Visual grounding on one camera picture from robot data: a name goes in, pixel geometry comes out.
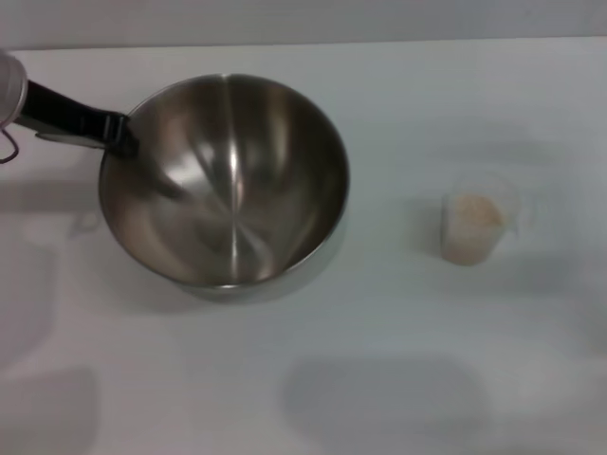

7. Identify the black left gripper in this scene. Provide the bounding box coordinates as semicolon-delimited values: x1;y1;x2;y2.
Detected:
12;80;141;160

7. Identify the stainless steel mixing bowl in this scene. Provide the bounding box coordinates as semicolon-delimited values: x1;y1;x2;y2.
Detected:
98;72;351;301

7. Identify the white rice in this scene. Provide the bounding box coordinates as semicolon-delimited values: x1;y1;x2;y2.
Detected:
447;193;505;264

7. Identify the clear plastic measuring cup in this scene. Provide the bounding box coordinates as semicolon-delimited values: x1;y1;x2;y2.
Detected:
440;171;540;267

